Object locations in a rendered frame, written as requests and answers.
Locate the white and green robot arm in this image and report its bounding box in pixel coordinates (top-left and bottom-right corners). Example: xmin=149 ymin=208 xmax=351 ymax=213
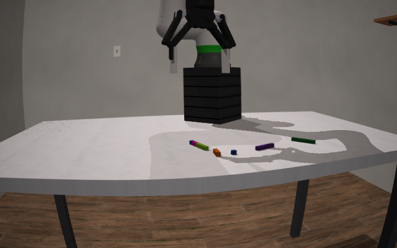
xmin=156 ymin=0 xmax=222 ymax=67

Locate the lime green rod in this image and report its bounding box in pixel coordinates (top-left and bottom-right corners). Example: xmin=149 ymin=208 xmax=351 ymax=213
xmin=195 ymin=143 xmax=208 ymax=151

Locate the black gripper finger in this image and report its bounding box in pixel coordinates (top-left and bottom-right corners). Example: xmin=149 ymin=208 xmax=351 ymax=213
xmin=162 ymin=10 xmax=202 ymax=74
xmin=205 ymin=14 xmax=236 ymax=73

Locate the orange rod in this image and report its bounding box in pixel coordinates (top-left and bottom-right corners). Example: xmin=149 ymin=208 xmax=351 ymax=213
xmin=213 ymin=148 xmax=221 ymax=157

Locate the dark purple rod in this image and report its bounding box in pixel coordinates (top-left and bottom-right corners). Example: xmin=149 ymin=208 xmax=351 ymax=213
xmin=255 ymin=143 xmax=274 ymax=151

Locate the dark green rod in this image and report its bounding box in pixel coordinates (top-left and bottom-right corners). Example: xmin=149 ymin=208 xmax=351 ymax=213
xmin=291 ymin=137 xmax=315 ymax=144

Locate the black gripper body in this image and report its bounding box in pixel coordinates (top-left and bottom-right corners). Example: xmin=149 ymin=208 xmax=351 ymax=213
xmin=185 ymin=0 xmax=216 ymax=29

